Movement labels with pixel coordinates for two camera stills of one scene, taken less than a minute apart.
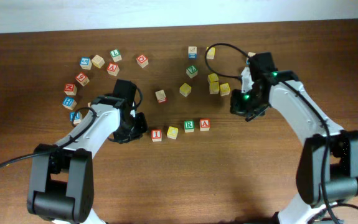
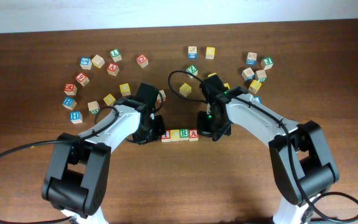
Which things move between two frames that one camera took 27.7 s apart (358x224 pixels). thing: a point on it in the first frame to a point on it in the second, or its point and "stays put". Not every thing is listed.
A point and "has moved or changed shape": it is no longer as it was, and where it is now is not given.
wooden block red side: [161, 97] stays put
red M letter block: [70, 89] stays put
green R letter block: [189, 126] to [183, 134]
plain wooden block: [98, 61] stays put
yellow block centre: [185, 89] stays put
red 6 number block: [82, 79] stays put
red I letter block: [156, 135] has moved or changed shape
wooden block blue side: [192, 52] stays put
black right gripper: [236, 107] to [203, 129]
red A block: [204, 124] has moved or changed shape
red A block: [113, 68] stays put
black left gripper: [121, 137] to [139, 139]
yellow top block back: [211, 53] stays put
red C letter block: [142, 61] stays put
